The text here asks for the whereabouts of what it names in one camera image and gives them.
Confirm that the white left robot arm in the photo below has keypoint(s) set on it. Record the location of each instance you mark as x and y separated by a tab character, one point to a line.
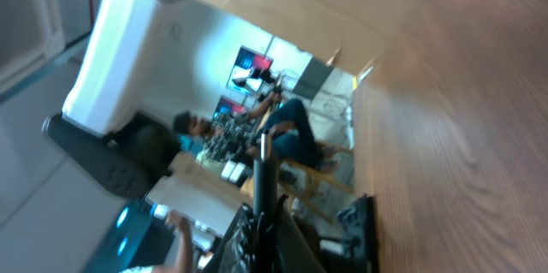
101	125

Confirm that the wooden chair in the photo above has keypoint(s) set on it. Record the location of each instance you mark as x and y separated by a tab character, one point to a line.
312	181

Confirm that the lower monitor screen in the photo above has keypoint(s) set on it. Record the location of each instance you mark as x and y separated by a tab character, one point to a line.
228	106

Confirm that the seated person in background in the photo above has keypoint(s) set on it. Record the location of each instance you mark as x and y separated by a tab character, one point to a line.
233	136

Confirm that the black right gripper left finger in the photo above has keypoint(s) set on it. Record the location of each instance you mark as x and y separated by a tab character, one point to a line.
282	248

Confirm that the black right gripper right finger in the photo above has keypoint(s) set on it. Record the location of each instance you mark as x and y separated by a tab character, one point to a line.
357	250

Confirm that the monitor screen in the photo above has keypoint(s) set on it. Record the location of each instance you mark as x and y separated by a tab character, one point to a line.
228	106
250	72

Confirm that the upper monitor screen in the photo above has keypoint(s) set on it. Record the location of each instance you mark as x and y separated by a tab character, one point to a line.
250	72

